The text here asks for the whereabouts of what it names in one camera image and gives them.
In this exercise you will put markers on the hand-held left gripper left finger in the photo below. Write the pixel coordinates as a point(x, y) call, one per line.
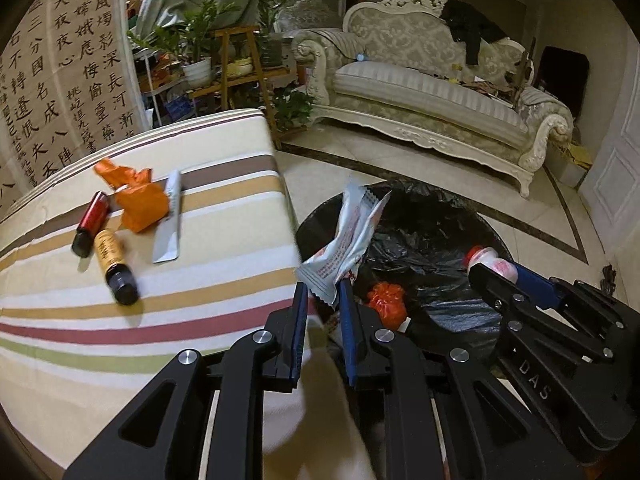
point(300, 320)

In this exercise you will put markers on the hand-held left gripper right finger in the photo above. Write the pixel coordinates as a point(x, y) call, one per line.
point(347, 330)

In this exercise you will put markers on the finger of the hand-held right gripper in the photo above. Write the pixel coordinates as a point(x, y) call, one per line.
point(537, 285)
point(500, 290)

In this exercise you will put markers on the small white yogurt bottle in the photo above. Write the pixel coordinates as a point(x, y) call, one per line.
point(487, 258)

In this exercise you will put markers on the red plastic bag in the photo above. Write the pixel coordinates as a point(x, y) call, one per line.
point(387, 305)

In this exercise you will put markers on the white red-printed snack wrapper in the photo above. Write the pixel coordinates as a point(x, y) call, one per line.
point(345, 240)

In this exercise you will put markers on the trash bin with black bag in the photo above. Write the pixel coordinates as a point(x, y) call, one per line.
point(425, 230)

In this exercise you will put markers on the yellow cardboard box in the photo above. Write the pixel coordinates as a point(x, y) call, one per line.
point(572, 160)

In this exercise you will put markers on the white door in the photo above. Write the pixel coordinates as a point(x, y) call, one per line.
point(615, 175)

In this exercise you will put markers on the silver foil packet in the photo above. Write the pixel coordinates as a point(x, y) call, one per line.
point(167, 230)

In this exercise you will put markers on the orange plastic bag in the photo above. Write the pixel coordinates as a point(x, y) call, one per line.
point(142, 202)

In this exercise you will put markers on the amber bottle with black cap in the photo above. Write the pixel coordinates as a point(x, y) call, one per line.
point(110, 250)

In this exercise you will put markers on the small leafy floor plant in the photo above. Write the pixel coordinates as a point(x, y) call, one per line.
point(292, 110)

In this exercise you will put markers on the ornate cream sofa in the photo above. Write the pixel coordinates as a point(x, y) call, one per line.
point(425, 90)

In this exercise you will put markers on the red bottle with black cap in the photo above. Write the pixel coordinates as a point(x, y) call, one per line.
point(92, 215)

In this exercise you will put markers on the potted plant in white pot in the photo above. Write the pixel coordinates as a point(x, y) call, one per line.
point(197, 72)

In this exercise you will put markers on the black jacket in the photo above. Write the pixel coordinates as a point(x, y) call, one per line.
point(467, 22)

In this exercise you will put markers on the white metal rack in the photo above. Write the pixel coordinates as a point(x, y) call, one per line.
point(150, 85)

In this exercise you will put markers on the wooden plant stand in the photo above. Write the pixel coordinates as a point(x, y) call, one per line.
point(235, 32)

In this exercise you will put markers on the tall green potted plant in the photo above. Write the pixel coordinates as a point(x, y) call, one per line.
point(270, 5)

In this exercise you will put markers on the calligraphy folding screen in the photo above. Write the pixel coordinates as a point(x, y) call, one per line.
point(50, 60)

